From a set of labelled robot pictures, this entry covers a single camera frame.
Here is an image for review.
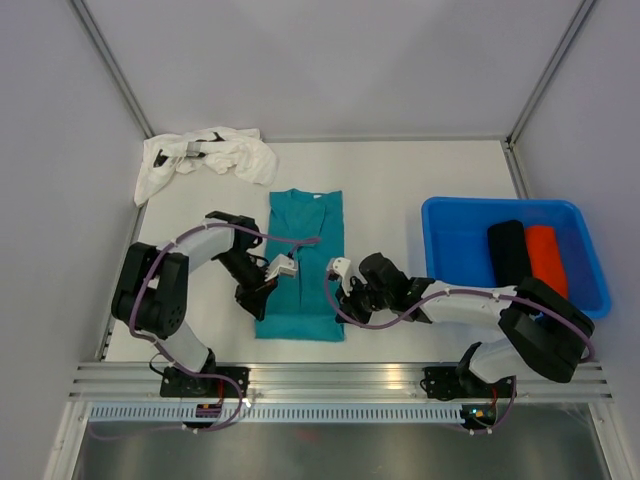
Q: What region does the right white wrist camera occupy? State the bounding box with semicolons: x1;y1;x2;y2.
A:
327;257;353;296

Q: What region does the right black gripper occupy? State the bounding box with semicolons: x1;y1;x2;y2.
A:
335;275;392;328

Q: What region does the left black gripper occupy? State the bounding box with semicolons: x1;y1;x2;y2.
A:
215;249;278;323

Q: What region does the white t-shirt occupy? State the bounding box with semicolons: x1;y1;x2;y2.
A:
133;127;278;207

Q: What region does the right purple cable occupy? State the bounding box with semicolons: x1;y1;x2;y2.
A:
323;272;596;435

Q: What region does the teal t-shirt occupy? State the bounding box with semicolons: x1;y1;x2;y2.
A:
255;189;345;343

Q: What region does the white slotted cable duct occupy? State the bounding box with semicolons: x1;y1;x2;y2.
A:
89;403;463;425

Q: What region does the aluminium mounting rail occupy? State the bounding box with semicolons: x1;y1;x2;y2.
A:
67;362;613;404

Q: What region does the rolled black t-shirt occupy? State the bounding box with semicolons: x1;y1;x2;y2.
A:
487;220;532;287

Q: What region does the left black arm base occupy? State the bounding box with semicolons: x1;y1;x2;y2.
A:
159;366;250;399

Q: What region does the aluminium frame post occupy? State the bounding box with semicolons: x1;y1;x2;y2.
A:
67;0;155;139
506;0;599;149

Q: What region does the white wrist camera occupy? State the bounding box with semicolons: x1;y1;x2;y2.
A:
327;257;353;296
265;254;298;281

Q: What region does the blue plastic bin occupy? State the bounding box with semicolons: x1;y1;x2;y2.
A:
421;197;611;320

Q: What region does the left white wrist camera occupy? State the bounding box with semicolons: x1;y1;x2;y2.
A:
265;254;298;281

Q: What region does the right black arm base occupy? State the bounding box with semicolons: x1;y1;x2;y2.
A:
420;366;513;401

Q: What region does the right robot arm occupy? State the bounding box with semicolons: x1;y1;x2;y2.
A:
325;253;595;396

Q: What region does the left aluminium frame post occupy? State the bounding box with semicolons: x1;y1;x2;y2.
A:
67;0;155;139

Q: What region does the purple cable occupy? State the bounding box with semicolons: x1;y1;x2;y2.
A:
88;224;321;441
323;272;596;435

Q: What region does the rolled orange t-shirt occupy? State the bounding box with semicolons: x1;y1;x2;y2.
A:
525;225;569;299

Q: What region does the right aluminium frame post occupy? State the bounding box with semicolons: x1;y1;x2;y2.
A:
506;0;599;149

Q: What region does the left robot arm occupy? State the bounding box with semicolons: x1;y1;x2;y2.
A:
111;211;278;396

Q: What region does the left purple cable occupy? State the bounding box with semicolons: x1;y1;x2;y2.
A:
88;224;321;441

